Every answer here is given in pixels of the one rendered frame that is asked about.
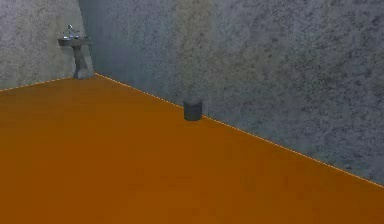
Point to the dark green cylindrical trash can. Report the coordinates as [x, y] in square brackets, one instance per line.
[192, 110]

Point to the silver sink faucet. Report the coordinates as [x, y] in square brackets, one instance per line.
[70, 31]

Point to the grey pedestal sink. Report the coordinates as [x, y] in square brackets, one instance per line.
[78, 53]

